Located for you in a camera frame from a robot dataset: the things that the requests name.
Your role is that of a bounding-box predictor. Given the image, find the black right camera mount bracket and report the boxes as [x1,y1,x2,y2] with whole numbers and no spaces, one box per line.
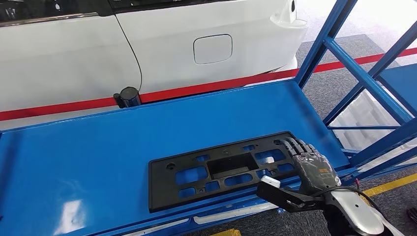
[255,180,327,214]

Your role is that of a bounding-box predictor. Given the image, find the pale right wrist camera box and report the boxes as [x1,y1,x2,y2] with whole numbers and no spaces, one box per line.
[260,176,281,189]

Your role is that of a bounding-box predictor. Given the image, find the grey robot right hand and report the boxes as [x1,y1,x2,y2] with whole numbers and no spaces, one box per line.
[278,136,342,196]

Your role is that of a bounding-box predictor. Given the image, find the blue metal shelf rack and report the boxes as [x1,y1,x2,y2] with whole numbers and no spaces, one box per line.
[379,63,417,113]
[0,0,417,236]

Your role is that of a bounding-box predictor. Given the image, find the black stanchion post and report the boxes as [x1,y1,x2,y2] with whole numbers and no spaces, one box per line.
[113,87,142,109]

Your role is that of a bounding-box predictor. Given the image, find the white car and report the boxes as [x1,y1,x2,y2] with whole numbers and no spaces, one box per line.
[0,0,308,131]

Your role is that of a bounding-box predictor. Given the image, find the black plastic licence plate bracket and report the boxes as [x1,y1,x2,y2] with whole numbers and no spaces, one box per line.
[148,131,303,213]

